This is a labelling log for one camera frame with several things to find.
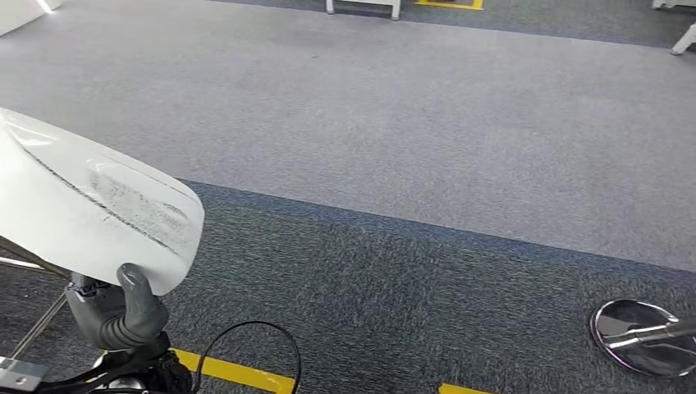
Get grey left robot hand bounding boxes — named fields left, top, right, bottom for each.
left=65, top=263, right=170, bottom=346

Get chrome barrier stanchion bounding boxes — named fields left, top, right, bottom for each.
left=589, top=299, right=696, bottom=379

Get white curved plastic body part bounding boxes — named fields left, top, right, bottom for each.
left=0, top=107, right=206, bottom=297

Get white table legs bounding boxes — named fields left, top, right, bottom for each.
left=325, top=0, right=402, bottom=21

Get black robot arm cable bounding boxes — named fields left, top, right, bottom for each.
left=191, top=320, right=302, bottom=394

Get white furniture leg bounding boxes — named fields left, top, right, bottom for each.
left=670, top=21, right=696, bottom=57

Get yellow floor tape square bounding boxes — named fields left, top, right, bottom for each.
left=172, top=347, right=493, bottom=394

